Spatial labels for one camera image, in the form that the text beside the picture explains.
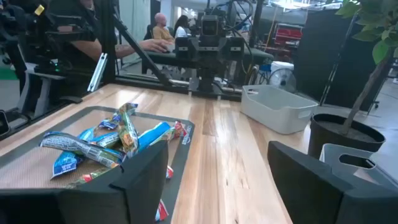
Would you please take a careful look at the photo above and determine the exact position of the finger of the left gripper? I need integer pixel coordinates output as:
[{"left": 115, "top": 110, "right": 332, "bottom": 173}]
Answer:
[
  {"left": 175, "top": 37, "right": 190, "bottom": 60},
  {"left": 229, "top": 37, "right": 246, "bottom": 60}
]

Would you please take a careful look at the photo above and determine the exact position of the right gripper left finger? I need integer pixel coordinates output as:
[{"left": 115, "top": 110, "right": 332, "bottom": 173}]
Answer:
[{"left": 0, "top": 139, "right": 169, "bottom": 224}]

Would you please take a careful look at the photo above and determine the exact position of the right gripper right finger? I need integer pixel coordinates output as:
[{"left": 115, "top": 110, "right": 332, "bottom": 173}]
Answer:
[{"left": 266, "top": 140, "right": 398, "bottom": 224}]

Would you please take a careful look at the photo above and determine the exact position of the green granola bar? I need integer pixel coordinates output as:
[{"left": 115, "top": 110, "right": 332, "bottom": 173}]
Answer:
[
  {"left": 117, "top": 110, "right": 140, "bottom": 158},
  {"left": 63, "top": 166, "right": 121, "bottom": 190}
]

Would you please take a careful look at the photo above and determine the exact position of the blue granola bar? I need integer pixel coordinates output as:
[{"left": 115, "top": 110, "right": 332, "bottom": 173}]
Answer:
[
  {"left": 136, "top": 121, "right": 172, "bottom": 152},
  {"left": 98, "top": 102, "right": 139, "bottom": 131},
  {"left": 39, "top": 131, "right": 125, "bottom": 169},
  {"left": 76, "top": 126, "right": 97, "bottom": 142},
  {"left": 51, "top": 151, "right": 84, "bottom": 180},
  {"left": 90, "top": 132, "right": 121, "bottom": 149}
]

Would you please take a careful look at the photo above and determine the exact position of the person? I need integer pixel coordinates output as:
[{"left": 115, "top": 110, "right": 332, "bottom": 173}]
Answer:
[
  {"left": 173, "top": 14, "right": 192, "bottom": 39},
  {"left": 152, "top": 12, "right": 175, "bottom": 43},
  {"left": 46, "top": 0, "right": 170, "bottom": 82}
]

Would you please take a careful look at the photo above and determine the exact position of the dark green table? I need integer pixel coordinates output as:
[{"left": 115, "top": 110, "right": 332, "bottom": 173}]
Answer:
[{"left": 141, "top": 48, "right": 275, "bottom": 75}]

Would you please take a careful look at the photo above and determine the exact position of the red storage rack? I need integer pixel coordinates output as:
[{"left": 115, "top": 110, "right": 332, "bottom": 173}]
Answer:
[{"left": 273, "top": 23, "right": 304, "bottom": 54}]

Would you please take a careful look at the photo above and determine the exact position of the white floor fan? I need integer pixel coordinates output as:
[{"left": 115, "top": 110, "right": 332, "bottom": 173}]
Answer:
[{"left": 267, "top": 67, "right": 298, "bottom": 93}]

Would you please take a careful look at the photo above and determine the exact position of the potted green leafy plant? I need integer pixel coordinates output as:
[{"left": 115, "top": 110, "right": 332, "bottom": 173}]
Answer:
[{"left": 307, "top": 0, "right": 398, "bottom": 159}]

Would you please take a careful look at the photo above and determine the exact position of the brown silicone baking mat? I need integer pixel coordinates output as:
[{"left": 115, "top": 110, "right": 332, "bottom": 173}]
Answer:
[{"left": 0, "top": 105, "right": 196, "bottom": 224}]

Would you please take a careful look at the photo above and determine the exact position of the white plastic bin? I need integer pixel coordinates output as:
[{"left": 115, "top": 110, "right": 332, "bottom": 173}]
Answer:
[{"left": 239, "top": 84, "right": 319, "bottom": 135}]

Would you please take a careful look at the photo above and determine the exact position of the black partition panel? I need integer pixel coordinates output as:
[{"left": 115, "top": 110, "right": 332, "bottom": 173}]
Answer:
[{"left": 294, "top": 9, "right": 392, "bottom": 110}]

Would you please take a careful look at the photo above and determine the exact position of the black tripod stand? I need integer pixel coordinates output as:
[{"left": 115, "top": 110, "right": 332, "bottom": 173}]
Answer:
[{"left": 319, "top": 12, "right": 361, "bottom": 106}]

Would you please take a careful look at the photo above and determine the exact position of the black equipment with green light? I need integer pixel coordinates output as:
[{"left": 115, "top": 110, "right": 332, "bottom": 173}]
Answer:
[{"left": 30, "top": 18, "right": 97, "bottom": 77}]

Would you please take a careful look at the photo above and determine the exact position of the green floor mat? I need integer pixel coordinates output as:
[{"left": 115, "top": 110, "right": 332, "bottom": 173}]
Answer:
[{"left": 0, "top": 67, "right": 19, "bottom": 81}]

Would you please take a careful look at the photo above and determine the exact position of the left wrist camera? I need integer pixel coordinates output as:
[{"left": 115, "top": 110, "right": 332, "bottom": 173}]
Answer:
[{"left": 200, "top": 14, "right": 220, "bottom": 37}]

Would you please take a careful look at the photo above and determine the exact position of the silver aluminium bracket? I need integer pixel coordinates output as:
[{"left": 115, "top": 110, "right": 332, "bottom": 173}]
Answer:
[{"left": 86, "top": 52, "right": 108, "bottom": 93}]

